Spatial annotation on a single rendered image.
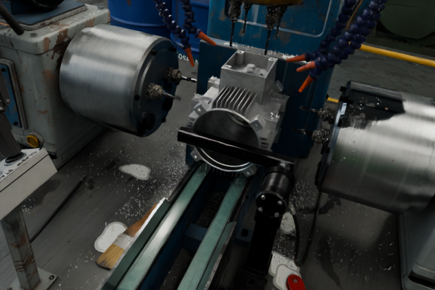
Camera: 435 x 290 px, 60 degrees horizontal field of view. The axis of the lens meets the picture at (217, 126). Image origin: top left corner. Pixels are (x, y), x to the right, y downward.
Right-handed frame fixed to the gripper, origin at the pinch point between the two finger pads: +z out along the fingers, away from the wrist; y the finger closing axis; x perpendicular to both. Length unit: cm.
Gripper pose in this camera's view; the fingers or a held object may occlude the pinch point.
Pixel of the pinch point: (1, 135)
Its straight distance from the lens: 70.1
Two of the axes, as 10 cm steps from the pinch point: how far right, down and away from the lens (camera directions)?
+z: 2.7, 8.7, 4.1
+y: 3.4, -4.9, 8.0
